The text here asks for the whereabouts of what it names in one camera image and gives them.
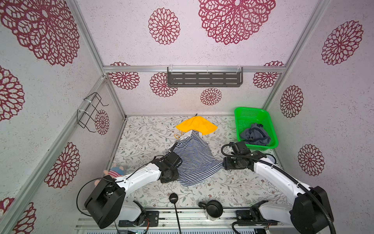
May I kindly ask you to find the blue white striped tank top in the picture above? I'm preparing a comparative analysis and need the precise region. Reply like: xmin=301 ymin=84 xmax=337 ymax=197
xmin=163 ymin=130 xmax=224 ymax=186

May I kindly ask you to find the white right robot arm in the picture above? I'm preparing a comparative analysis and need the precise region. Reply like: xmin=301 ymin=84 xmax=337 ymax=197
xmin=221 ymin=142 xmax=337 ymax=234

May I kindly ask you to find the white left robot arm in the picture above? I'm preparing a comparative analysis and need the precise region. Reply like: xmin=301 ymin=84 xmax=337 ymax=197
xmin=84 ymin=152 xmax=183 ymax=229

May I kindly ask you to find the grey tank top in basket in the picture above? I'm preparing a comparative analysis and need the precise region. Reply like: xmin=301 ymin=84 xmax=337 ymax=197
xmin=239 ymin=123 xmax=271 ymax=146

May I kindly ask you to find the black pressure gauge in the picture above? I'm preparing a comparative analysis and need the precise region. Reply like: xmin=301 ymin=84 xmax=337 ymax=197
xmin=265 ymin=154 xmax=277 ymax=164

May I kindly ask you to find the black ladle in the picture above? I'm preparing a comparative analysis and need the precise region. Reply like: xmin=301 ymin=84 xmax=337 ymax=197
xmin=169 ymin=193 xmax=182 ymax=234

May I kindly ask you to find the green plastic basket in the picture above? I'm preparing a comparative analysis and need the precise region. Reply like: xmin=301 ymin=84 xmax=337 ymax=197
xmin=234 ymin=107 xmax=279 ymax=151

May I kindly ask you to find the yellow bucket hat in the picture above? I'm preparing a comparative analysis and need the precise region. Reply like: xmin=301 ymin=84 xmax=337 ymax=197
xmin=174 ymin=116 xmax=218 ymax=140

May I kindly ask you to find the plush doll toy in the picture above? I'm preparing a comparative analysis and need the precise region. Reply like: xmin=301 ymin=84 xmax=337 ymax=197
xmin=103 ymin=164 xmax=125 ymax=178

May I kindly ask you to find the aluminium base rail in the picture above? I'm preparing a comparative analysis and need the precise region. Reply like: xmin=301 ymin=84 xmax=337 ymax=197
xmin=74 ymin=207 xmax=322 ymax=234

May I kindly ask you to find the grey wall shelf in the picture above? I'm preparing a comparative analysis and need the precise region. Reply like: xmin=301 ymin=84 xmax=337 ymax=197
xmin=167 ymin=67 xmax=243 ymax=88

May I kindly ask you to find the black wire wall rack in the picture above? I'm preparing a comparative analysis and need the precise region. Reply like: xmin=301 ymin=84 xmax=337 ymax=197
xmin=76 ymin=92 xmax=108 ymax=133

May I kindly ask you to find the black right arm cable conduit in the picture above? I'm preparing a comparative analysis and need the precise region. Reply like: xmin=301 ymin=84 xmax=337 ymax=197
xmin=220 ymin=142 xmax=337 ymax=234

